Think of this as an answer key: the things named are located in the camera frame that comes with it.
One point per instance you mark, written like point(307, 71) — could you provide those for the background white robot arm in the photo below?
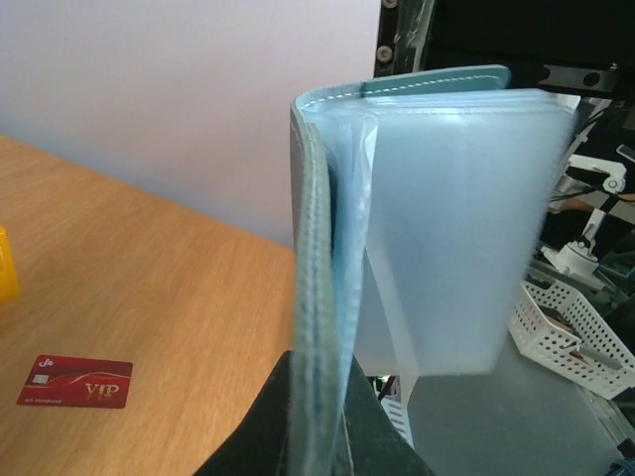
point(522, 418)

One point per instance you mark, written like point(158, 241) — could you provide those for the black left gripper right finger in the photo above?
point(370, 444)

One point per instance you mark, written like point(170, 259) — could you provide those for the red VIP card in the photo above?
point(74, 382)

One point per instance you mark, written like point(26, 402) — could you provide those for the white perforated basket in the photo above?
point(555, 326)

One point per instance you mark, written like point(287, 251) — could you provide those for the yellow plastic bin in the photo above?
point(9, 285)

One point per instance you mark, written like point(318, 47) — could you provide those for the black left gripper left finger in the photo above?
point(258, 445)

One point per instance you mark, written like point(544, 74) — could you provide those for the teal card holder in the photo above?
point(417, 203)

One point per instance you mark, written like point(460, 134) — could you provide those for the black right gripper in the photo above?
point(576, 47)

